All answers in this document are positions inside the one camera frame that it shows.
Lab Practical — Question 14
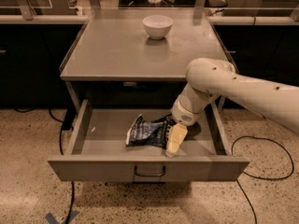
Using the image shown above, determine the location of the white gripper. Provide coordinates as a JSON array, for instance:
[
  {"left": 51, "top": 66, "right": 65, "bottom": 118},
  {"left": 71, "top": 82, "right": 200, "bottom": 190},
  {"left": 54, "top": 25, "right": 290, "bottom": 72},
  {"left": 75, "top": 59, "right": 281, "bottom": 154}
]
[{"left": 165, "top": 99, "right": 204, "bottom": 158}]

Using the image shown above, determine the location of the blue chip bag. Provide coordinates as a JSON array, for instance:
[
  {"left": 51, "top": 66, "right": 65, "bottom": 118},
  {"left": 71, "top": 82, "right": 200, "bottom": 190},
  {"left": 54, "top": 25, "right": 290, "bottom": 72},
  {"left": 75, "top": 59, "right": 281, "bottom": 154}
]
[{"left": 125, "top": 115, "right": 175, "bottom": 149}]

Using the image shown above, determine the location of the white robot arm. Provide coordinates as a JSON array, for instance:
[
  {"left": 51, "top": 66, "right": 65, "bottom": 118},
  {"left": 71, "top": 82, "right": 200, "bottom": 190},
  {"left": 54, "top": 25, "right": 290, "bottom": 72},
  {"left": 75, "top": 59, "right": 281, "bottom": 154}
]
[{"left": 165, "top": 58, "right": 299, "bottom": 158}]

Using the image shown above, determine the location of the grey open drawer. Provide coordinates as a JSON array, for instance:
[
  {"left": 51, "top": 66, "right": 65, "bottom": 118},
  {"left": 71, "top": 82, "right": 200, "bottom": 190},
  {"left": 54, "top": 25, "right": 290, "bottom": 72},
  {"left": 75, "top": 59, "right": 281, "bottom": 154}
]
[{"left": 48, "top": 100, "right": 249, "bottom": 182}]

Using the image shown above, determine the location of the grey metal counter table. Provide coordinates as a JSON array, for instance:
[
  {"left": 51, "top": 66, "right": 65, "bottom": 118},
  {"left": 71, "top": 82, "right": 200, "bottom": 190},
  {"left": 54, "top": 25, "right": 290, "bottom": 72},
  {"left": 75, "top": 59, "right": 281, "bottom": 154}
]
[{"left": 59, "top": 7, "right": 240, "bottom": 114}]

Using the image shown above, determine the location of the white ceramic bowl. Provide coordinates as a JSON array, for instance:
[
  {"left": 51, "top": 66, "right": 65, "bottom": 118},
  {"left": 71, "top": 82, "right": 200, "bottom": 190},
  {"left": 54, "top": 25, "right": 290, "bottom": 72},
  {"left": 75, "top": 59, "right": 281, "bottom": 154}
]
[{"left": 143, "top": 15, "right": 173, "bottom": 40}]

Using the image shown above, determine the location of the blue tape cross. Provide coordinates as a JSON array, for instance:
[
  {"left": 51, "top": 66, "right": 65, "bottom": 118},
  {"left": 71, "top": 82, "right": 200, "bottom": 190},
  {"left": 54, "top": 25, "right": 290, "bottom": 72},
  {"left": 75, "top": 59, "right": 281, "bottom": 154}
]
[{"left": 45, "top": 210, "right": 79, "bottom": 224}]

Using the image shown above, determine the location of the dark cabinet left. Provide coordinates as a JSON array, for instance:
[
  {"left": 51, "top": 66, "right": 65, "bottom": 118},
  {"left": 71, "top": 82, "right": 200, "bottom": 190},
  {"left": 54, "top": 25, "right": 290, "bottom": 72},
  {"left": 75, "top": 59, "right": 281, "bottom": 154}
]
[{"left": 0, "top": 24, "right": 81, "bottom": 107}]

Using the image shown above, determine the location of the metal drawer handle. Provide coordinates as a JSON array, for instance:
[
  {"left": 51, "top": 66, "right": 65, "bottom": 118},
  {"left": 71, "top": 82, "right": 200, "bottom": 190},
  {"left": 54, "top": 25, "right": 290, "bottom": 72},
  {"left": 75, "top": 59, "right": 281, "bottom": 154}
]
[{"left": 134, "top": 166, "right": 166, "bottom": 177}]

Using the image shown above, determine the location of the black cable right floor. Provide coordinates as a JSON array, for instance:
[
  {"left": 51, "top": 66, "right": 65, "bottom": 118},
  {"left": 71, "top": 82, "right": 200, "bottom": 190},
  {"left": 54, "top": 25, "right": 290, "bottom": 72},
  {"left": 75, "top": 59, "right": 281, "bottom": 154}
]
[{"left": 231, "top": 135, "right": 295, "bottom": 224}]

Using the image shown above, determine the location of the black cable floor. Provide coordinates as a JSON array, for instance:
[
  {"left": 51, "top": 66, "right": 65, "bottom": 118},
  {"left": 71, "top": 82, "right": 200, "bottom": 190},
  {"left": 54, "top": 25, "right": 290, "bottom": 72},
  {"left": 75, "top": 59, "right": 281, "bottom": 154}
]
[
  {"left": 13, "top": 106, "right": 76, "bottom": 224},
  {"left": 231, "top": 135, "right": 295, "bottom": 224}
]

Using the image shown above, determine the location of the black cable left floor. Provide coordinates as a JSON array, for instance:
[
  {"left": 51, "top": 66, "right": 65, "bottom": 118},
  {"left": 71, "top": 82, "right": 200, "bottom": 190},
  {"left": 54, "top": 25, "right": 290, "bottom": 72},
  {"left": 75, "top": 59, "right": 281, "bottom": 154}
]
[{"left": 13, "top": 106, "right": 76, "bottom": 224}]

